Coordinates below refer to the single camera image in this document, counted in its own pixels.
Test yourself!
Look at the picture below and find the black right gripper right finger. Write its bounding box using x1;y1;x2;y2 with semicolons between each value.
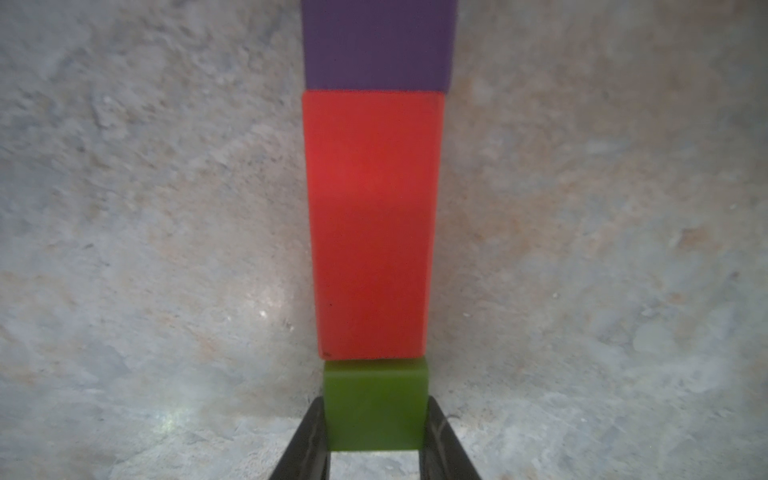
419;396;481;480

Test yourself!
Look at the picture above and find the light green block front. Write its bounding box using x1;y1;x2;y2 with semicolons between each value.
323;357;429;452

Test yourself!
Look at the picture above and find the red block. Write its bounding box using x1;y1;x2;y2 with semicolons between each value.
302;90;445;361

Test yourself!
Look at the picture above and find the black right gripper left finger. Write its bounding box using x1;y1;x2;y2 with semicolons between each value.
269;396;330;480

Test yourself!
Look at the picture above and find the dark purple block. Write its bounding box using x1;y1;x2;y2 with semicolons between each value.
301;0;457;93

